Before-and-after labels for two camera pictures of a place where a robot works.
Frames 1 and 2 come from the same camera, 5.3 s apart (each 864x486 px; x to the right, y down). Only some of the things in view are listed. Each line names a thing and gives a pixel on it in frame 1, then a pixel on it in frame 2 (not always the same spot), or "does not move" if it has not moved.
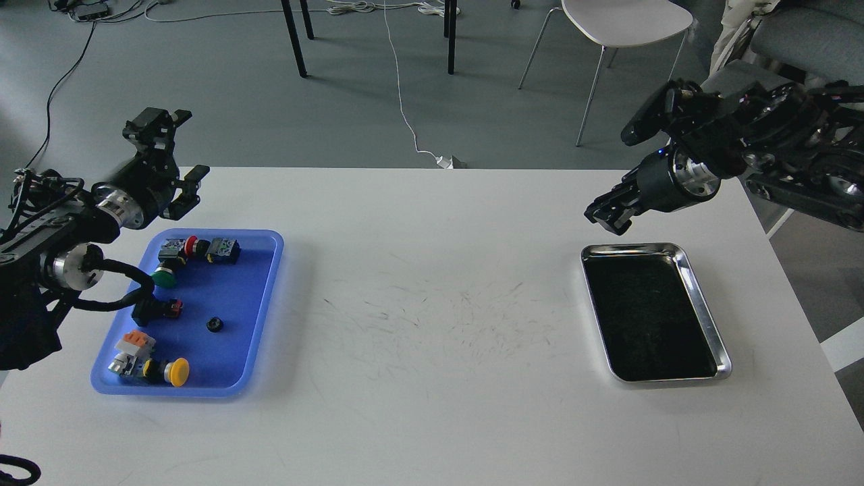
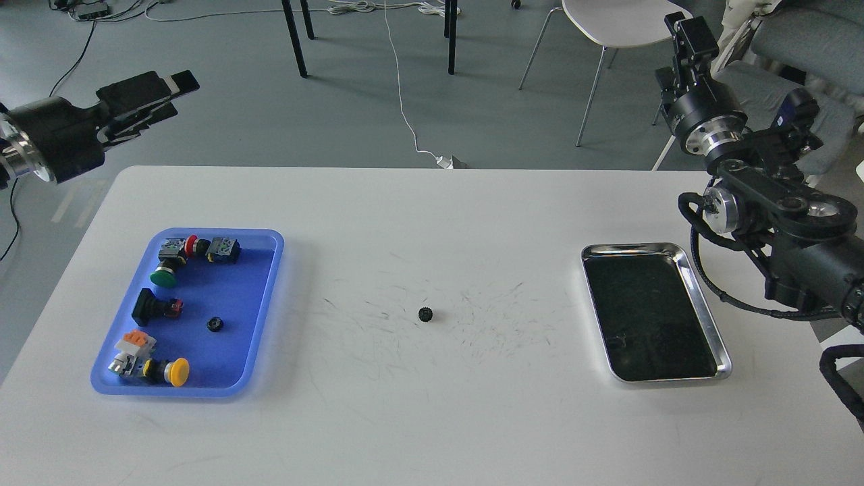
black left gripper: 135,196 -> 62,138
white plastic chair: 613,23 does not move
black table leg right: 450,11 does not move
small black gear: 214,324 does not move
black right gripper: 672,178 -> 703,117
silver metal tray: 653,320 does not move
